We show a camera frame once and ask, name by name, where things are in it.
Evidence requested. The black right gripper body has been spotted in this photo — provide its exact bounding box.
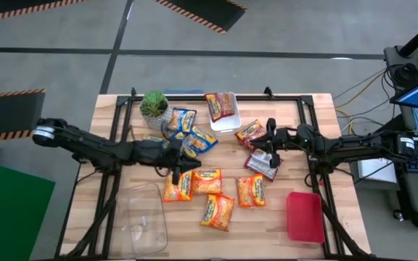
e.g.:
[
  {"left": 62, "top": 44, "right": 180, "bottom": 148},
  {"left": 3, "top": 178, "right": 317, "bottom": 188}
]
[{"left": 266, "top": 117, "right": 300, "bottom": 170}]

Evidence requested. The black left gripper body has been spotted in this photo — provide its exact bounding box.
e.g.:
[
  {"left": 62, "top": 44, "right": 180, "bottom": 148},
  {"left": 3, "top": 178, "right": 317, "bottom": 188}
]
[{"left": 153, "top": 139, "right": 185, "bottom": 186}]

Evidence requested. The red Maruchan noodle pack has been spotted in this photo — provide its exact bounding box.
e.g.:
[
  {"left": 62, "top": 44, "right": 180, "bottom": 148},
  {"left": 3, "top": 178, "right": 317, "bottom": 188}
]
[
  {"left": 204, "top": 92, "right": 236, "bottom": 123},
  {"left": 234, "top": 119, "right": 268, "bottom": 150},
  {"left": 244, "top": 148, "right": 283, "bottom": 182}
]

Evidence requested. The orange Maruchan noodle pack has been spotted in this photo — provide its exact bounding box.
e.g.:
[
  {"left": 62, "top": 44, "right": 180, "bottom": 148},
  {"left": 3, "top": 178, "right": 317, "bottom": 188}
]
[
  {"left": 236, "top": 173, "right": 267, "bottom": 208},
  {"left": 163, "top": 171, "right": 192, "bottom": 203},
  {"left": 200, "top": 194, "right": 235, "bottom": 232},
  {"left": 190, "top": 168, "right": 224, "bottom": 196}
]

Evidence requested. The white plastic bin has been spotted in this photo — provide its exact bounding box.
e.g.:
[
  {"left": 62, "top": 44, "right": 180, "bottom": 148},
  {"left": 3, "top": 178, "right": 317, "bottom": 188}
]
[{"left": 205, "top": 91, "right": 243, "bottom": 136}]

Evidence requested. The succulent in white patterned pot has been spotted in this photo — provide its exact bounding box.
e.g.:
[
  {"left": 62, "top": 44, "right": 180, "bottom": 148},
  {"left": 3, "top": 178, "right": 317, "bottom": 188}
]
[{"left": 139, "top": 90, "right": 173, "bottom": 131}]

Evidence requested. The blue tape strip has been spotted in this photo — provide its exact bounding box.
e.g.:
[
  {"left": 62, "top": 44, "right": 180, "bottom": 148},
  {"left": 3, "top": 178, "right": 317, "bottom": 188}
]
[{"left": 163, "top": 88, "right": 205, "bottom": 95}]

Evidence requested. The clear plastic bin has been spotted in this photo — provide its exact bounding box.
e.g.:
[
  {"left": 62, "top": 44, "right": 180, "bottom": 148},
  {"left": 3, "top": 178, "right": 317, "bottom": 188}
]
[{"left": 116, "top": 182, "right": 169, "bottom": 259}]

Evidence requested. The red plastic bin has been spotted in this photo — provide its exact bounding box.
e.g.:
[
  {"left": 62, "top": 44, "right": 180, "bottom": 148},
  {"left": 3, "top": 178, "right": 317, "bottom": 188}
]
[{"left": 286, "top": 191, "right": 326, "bottom": 244}]

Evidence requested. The white paper sign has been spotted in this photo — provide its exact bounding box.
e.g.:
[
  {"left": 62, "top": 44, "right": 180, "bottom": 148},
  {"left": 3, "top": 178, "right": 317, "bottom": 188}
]
[{"left": 356, "top": 158, "right": 398, "bottom": 184}]

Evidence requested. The grey equipment box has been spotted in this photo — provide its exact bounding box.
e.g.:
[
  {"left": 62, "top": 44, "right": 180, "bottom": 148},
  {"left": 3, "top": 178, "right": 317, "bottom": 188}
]
[{"left": 382, "top": 45, "right": 418, "bottom": 91}]

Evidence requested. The black hazard-striped floor mat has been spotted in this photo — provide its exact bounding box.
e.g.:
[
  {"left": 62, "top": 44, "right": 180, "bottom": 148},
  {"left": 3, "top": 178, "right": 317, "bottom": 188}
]
[
  {"left": 0, "top": 88, "right": 46, "bottom": 141},
  {"left": 0, "top": 0, "right": 89, "bottom": 25},
  {"left": 153, "top": 0, "right": 248, "bottom": 36}
]

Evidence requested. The green panel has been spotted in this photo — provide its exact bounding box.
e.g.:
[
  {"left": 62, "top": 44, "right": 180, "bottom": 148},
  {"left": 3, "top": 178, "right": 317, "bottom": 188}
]
[{"left": 0, "top": 156, "right": 56, "bottom": 261}]

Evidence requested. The black aluminium table frame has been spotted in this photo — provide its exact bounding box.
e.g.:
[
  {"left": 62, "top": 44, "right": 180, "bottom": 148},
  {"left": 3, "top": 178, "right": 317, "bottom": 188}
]
[{"left": 54, "top": 86, "right": 372, "bottom": 260}]

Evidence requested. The yellow floor cable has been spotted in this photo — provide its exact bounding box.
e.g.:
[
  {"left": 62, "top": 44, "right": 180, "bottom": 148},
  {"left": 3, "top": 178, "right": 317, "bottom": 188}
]
[{"left": 334, "top": 70, "right": 390, "bottom": 126}]

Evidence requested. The coiled black cable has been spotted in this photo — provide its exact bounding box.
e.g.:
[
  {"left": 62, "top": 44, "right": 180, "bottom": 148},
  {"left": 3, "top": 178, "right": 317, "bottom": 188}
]
[{"left": 390, "top": 62, "right": 418, "bottom": 90}]

